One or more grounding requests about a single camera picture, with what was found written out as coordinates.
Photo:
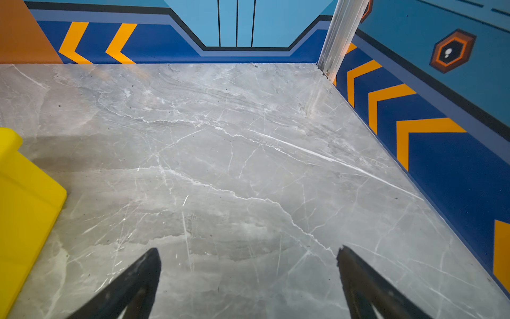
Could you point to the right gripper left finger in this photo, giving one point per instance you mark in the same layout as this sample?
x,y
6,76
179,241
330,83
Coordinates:
x,y
130,295

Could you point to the yellow plastic bin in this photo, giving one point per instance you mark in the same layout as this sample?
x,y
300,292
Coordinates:
x,y
30,203

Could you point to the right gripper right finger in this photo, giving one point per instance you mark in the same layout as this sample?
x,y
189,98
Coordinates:
x,y
368,294

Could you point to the right aluminium corner post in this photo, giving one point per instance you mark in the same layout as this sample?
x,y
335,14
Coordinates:
x,y
346,19

